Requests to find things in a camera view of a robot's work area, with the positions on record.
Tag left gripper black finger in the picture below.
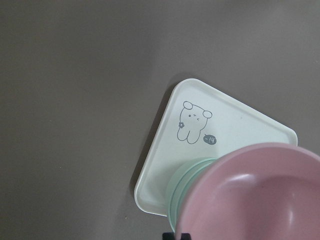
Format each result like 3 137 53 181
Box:
162 232 192 240

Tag small pink bowl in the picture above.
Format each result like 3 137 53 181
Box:
175 143 320 240

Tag stacked green bowls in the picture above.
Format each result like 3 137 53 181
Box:
165 157 217 232

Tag cream rabbit tray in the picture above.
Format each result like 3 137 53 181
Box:
134 78 298 216

